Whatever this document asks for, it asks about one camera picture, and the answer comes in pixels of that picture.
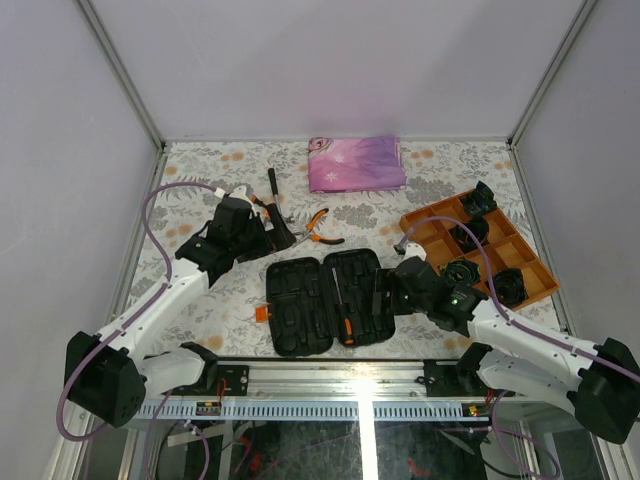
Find folded purple cloth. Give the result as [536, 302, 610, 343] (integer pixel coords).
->
[308, 136, 407, 193]

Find black tape roll far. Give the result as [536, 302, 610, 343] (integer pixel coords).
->
[461, 181, 498, 218]

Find aluminium front rail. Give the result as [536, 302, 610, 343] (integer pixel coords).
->
[79, 357, 614, 421]

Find black tape roll near left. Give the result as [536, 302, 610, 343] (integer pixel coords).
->
[439, 258, 481, 286]

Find large black orange screwdriver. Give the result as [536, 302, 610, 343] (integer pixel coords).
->
[331, 267, 355, 345]

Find black tape roll middle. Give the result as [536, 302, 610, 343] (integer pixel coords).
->
[449, 217, 490, 253]

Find small black handled hammer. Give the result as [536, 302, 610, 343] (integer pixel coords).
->
[267, 167, 294, 225]

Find black plastic tool case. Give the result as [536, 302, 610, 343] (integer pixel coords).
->
[255, 248, 396, 358]

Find orange handled long-nose pliers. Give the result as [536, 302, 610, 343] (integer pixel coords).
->
[293, 208, 345, 247]

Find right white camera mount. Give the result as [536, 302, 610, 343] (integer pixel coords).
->
[403, 242, 427, 261]

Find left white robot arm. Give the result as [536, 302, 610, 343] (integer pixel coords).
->
[63, 195, 296, 428]

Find black tape roll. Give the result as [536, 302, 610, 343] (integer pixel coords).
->
[439, 258, 481, 286]
[493, 268, 528, 308]
[449, 217, 490, 253]
[461, 181, 498, 218]

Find wooden compartment tray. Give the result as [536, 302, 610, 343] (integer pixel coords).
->
[400, 190, 559, 310]

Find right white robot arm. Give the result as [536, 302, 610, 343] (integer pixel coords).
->
[373, 257, 639, 445]

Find black tape roll near right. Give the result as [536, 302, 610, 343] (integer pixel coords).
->
[493, 268, 528, 308]

